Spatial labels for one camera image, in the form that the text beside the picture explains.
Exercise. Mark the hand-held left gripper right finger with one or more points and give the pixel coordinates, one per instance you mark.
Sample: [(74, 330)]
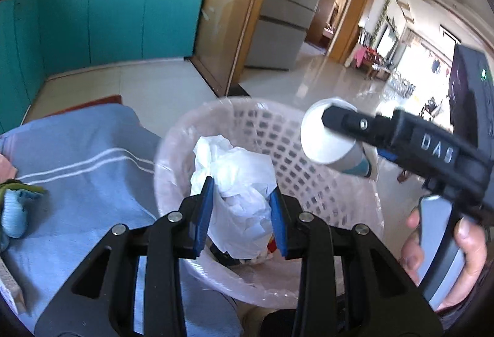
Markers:
[(278, 225)]

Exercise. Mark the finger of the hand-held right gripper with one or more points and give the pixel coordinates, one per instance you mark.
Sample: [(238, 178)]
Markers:
[(388, 158), (362, 125)]

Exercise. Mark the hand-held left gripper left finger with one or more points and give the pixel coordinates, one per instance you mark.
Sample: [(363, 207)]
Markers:
[(202, 221)]

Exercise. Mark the white plastic bag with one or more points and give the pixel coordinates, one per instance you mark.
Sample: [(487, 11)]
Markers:
[(239, 198)]

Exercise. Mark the white and blue paper cup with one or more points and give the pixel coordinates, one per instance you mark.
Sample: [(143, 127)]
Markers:
[(320, 148)]

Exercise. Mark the white basket with plastic liner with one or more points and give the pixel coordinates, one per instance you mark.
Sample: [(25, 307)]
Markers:
[(270, 128)]

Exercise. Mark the pink plastic bag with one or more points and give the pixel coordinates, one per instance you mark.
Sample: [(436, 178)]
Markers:
[(5, 169)]

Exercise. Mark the person's right hand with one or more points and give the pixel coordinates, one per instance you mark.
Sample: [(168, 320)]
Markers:
[(472, 256)]

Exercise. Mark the red wrapper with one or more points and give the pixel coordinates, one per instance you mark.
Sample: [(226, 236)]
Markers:
[(272, 246)]

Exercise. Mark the pink garment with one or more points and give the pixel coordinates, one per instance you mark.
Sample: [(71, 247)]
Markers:
[(359, 56)]

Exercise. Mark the flat television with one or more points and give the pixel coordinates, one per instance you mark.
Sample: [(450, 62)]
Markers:
[(388, 40)]

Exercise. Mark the blue striped seat cushion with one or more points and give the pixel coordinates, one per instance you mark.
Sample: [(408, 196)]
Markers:
[(96, 206)]

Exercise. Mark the grey refrigerator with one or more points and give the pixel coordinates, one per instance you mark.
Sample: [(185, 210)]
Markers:
[(281, 32)]

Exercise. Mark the carved wooden chair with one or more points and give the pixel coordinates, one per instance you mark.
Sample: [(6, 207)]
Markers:
[(104, 101)]

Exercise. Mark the wooden framed glass door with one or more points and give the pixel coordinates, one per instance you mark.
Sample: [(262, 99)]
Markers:
[(227, 13)]

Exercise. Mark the green leaf wrapper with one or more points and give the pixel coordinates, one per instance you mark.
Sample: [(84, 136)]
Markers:
[(27, 188)]

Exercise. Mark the blue face mask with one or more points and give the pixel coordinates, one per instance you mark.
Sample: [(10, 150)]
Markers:
[(13, 213)]

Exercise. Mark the white toothpaste box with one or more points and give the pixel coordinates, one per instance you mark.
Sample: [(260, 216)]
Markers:
[(9, 287)]

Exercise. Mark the teal lower cabinets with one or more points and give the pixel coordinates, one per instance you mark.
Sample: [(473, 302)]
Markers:
[(115, 13)]

